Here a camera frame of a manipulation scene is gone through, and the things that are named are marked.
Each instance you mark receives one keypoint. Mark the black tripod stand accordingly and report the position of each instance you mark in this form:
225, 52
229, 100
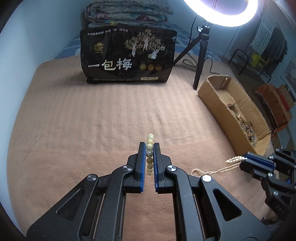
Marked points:
202, 39

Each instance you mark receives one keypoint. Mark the wall picture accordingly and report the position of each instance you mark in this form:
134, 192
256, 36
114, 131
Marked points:
288, 75

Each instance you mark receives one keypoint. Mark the folded floral quilt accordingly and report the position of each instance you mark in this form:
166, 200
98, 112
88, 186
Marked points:
128, 12

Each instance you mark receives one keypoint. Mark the black clothes rack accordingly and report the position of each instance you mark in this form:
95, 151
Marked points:
265, 50

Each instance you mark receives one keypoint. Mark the cardboard box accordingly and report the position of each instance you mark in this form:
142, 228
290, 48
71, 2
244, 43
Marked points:
251, 133

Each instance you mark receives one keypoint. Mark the white ring light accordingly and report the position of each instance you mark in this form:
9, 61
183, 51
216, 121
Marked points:
224, 13

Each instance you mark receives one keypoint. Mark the orange covered furniture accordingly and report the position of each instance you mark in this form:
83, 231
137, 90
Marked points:
275, 106

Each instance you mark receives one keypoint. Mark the dark hanging clothes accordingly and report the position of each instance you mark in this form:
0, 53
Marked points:
275, 45

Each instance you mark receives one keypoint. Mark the black snack bag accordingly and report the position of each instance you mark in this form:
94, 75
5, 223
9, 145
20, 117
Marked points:
127, 53

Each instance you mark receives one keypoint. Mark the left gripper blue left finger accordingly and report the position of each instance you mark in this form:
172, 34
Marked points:
95, 208

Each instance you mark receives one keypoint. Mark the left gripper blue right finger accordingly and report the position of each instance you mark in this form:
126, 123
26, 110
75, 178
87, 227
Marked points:
203, 209

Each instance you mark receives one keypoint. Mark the white knitted garment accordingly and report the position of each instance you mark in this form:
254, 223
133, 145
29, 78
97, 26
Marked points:
263, 34

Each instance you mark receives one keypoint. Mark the yellow box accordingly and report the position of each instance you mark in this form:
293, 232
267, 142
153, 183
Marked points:
257, 61

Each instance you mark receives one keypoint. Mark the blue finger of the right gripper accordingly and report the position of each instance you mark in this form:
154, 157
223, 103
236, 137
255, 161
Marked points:
256, 162
256, 173

